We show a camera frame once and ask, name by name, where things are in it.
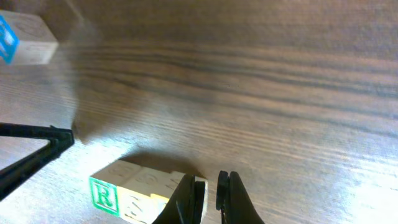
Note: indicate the blue P letter block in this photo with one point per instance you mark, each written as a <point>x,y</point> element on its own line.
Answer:
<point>25,39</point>

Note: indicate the green R letter block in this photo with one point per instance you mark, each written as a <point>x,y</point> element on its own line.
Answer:
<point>103,185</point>

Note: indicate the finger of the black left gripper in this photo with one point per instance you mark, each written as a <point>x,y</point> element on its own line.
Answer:
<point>14,175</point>

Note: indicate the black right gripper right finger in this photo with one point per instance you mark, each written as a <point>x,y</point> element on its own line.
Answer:
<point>233,201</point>

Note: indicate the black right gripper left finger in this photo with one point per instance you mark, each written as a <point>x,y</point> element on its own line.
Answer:
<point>183,202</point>

